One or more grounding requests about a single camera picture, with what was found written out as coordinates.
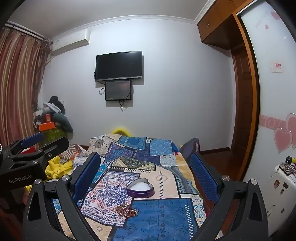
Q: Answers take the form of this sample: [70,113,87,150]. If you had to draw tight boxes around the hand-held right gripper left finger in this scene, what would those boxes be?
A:
[22,152,102,241]

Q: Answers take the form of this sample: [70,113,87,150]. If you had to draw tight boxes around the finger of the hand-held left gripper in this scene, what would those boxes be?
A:
[3,132,45,154]
[7,137,70,165]

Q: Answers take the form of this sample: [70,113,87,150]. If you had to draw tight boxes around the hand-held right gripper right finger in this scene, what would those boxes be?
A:
[190,152,274,241]

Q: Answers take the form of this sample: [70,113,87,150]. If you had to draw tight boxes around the gold and red beaded bracelet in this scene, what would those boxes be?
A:
[115,204,136,218]

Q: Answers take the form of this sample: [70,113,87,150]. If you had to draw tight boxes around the purple heart-shaped tin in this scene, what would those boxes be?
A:
[126,178,154,199]

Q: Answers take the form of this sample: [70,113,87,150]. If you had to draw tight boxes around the green patterned storage box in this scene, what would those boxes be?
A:
[43,128,70,146]

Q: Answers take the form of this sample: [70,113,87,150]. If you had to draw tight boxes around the orange box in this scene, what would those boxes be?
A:
[38,122,56,132]

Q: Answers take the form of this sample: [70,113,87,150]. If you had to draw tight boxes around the yellow cloth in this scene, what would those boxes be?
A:
[25,156,74,193]

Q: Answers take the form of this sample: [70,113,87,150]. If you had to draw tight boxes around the pile of clothes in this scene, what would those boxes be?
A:
[32,96,74,139]

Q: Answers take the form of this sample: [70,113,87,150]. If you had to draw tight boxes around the patchwork patterned blanket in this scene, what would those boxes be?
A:
[52,133,222,241]

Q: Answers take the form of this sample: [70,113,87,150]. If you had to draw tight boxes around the striped brown curtain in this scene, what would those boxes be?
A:
[0,28,51,149]

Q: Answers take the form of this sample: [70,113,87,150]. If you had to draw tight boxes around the yellow plastic object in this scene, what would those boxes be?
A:
[112,126,130,135]

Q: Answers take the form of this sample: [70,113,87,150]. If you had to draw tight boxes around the wooden wardrobe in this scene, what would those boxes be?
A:
[195,0,260,182]

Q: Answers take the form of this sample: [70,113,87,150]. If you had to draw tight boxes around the white air conditioner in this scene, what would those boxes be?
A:
[51,31,91,56]

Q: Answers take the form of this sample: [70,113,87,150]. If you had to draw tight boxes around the white sliding wardrobe door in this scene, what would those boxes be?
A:
[239,0,296,183]

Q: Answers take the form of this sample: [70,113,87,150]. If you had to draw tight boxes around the square red label sticker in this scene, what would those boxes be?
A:
[270,61,284,73]

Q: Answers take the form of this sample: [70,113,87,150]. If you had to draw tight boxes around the small black wall monitor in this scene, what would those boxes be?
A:
[105,80,133,101]

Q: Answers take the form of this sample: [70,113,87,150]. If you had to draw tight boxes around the pink heart wall decals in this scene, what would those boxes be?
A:
[259,112,296,154]

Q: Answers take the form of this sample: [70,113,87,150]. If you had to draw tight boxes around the black wall television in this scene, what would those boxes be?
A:
[95,51,143,82]

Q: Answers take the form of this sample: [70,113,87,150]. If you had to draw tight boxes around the curtain rail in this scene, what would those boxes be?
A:
[5,20,45,41]

